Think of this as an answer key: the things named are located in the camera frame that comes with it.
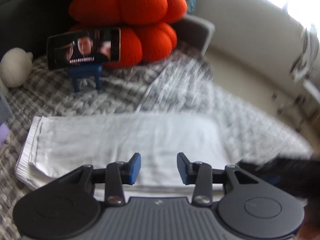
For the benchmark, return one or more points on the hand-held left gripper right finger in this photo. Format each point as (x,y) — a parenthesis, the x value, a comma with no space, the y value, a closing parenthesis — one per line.
(181,167)

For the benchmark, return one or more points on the grey checked quilted blanket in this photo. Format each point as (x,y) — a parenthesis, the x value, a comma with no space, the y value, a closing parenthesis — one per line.
(175,85)

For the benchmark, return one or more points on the orange flower-shaped cushion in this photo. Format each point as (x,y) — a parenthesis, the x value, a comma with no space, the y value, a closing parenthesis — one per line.
(142,5)

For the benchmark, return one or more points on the blue stool-shaped phone stand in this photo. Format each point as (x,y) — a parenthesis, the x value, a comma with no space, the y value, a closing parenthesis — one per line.
(85,71)

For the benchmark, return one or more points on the white round plush toy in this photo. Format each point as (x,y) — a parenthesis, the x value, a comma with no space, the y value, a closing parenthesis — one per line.
(15,67)

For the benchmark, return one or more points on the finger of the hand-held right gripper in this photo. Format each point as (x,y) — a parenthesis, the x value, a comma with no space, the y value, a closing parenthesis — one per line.
(262,167)

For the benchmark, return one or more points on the white cotton garment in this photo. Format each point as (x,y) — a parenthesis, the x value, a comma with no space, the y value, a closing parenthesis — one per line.
(125,135)

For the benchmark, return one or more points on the smartphone playing video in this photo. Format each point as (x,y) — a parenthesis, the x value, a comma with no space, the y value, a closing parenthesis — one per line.
(82,47)

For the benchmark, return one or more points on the dark grey sofa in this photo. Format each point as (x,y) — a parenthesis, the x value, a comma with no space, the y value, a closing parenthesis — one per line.
(25,17)

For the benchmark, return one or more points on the folded purple clothes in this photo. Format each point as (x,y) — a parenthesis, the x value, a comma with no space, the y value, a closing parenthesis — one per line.
(3,133)

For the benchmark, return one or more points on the person's right forearm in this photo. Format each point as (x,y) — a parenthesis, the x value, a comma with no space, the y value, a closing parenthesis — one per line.
(313,220)

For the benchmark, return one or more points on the white office chair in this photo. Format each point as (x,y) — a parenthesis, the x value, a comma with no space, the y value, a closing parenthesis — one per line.
(305,52)

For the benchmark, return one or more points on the blue printed bag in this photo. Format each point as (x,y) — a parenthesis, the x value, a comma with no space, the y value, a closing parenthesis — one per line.
(193,2)

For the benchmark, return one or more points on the folded grey-blue clothes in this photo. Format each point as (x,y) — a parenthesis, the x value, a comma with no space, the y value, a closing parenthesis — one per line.
(3,105)

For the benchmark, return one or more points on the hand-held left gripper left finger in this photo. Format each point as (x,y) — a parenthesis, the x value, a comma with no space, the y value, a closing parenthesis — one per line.
(135,166)

